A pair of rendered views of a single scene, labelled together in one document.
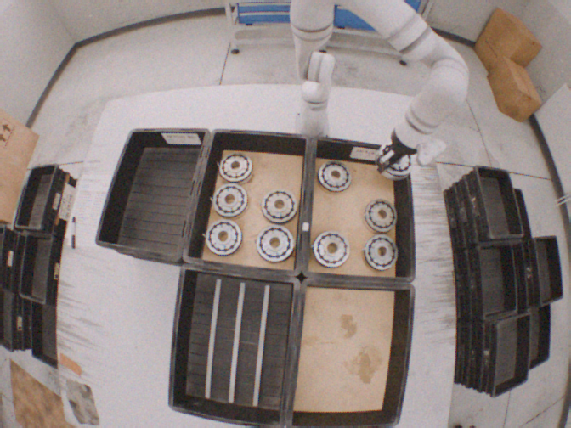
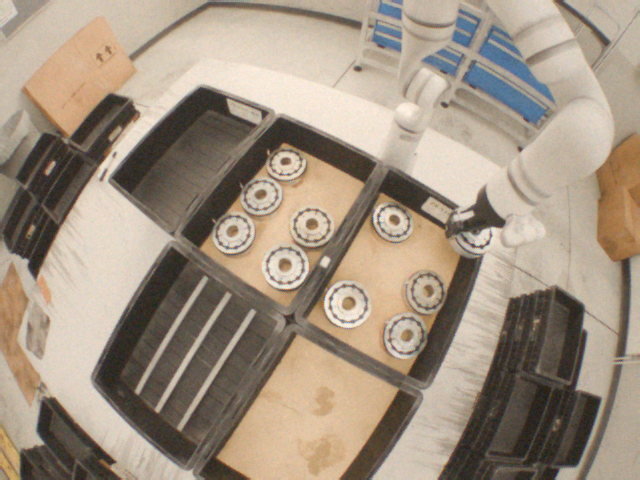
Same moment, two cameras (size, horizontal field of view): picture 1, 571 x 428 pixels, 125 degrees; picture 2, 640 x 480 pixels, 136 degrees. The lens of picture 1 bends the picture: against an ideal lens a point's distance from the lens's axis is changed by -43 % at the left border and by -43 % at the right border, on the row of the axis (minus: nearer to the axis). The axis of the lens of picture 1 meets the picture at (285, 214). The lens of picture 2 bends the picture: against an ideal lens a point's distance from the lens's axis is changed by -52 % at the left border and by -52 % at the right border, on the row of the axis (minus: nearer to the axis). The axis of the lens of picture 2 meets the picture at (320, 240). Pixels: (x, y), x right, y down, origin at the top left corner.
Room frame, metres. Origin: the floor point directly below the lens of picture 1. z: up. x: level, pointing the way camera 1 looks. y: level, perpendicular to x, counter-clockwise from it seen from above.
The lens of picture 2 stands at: (0.05, -0.08, 1.42)
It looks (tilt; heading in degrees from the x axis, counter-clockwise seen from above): 71 degrees down; 20
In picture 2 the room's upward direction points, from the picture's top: 8 degrees clockwise
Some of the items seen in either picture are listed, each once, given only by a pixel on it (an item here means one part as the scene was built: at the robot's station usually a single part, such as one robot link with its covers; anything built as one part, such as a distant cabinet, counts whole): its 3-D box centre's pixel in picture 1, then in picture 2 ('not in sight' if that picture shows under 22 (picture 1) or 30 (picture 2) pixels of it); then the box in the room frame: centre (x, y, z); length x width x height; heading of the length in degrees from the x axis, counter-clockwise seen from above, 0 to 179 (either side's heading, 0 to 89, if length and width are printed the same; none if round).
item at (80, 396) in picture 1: (81, 404); (35, 332); (-0.58, 0.79, 0.71); 0.22 x 0.19 x 0.01; 2
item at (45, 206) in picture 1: (57, 208); (115, 141); (0.35, 1.46, 0.37); 0.40 x 0.30 x 0.45; 2
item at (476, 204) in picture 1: (477, 214); (532, 338); (0.45, -1.13, 0.37); 0.40 x 0.30 x 0.45; 2
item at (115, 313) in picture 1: (249, 273); (262, 290); (0.10, 0.15, 0.35); 1.60 x 1.60 x 0.70; 2
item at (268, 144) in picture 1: (252, 201); (283, 207); (0.26, 0.09, 0.87); 0.40 x 0.30 x 0.11; 177
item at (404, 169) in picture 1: (396, 158); (474, 228); (0.35, -0.28, 1.00); 0.10 x 0.10 x 0.01
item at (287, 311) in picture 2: (250, 194); (281, 197); (0.26, 0.09, 0.92); 0.40 x 0.30 x 0.02; 177
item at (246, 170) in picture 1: (235, 166); (286, 163); (0.37, 0.16, 0.86); 0.10 x 0.10 x 0.01
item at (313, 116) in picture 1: (313, 110); (402, 141); (0.61, -0.08, 0.85); 0.09 x 0.09 x 0.17; 84
